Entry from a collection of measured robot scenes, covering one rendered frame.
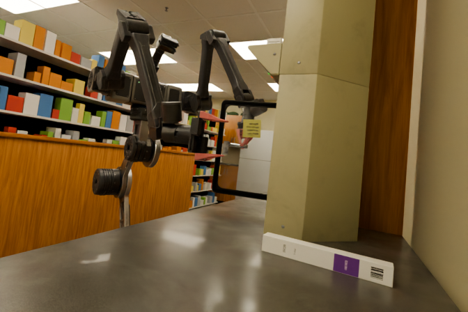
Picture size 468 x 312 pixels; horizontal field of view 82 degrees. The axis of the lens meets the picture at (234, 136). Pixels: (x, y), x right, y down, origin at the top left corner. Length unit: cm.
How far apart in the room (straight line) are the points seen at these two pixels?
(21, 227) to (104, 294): 216
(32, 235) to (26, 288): 217
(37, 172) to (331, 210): 218
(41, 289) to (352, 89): 84
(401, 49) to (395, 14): 14
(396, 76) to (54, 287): 116
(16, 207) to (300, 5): 228
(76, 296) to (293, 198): 55
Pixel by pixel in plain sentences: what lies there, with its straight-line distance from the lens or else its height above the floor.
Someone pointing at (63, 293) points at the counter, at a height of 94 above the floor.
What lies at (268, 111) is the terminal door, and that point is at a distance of 113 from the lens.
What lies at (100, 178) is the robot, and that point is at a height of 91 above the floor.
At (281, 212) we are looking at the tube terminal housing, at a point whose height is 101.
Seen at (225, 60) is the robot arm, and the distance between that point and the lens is 137.
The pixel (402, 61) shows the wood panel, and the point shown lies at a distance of 123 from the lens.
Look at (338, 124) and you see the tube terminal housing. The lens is 85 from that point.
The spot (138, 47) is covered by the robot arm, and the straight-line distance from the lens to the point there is 101.
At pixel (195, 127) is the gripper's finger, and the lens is 78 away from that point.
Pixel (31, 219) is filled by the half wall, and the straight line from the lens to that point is 262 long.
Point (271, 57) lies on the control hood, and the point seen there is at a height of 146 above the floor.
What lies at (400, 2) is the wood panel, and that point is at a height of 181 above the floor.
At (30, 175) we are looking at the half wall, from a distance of 253.
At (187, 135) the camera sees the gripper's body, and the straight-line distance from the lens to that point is 79.
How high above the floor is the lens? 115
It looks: 4 degrees up
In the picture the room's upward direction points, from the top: 7 degrees clockwise
